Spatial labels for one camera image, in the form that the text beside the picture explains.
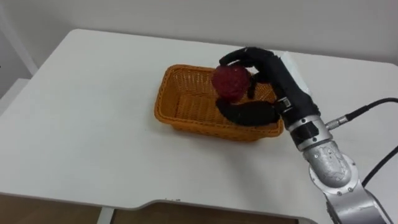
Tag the red soft toy fruit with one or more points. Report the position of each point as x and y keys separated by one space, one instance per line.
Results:
x=230 y=81

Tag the white desk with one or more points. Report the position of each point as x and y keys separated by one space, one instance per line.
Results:
x=93 y=149

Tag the orange woven basket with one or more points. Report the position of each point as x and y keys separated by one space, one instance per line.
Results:
x=186 y=102

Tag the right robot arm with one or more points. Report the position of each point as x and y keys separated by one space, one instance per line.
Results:
x=335 y=168

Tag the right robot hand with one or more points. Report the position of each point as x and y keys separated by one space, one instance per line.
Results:
x=280 y=84

